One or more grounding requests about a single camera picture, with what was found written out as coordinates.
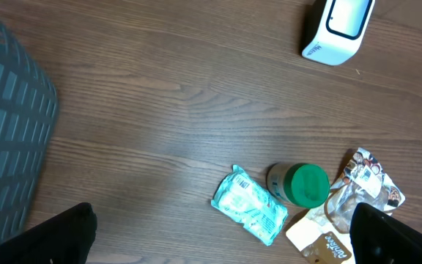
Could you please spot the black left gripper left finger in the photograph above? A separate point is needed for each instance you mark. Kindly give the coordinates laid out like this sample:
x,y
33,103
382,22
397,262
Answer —
x,y
65,238

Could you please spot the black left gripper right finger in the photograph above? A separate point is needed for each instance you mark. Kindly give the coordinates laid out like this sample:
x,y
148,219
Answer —
x,y
380,239

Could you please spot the white brown snack pouch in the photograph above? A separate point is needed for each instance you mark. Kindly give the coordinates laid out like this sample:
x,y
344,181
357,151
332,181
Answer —
x,y
322,235

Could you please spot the green lid seasoning jar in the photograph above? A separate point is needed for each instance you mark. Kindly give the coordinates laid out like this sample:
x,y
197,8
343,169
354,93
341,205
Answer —
x,y
304,185

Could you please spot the teal wet wipes pack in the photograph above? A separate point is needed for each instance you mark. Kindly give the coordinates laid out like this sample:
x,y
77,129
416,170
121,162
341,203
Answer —
x,y
244,201

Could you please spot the grey plastic mesh basket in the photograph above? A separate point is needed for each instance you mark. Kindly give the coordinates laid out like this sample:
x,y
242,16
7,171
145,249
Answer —
x,y
29,108

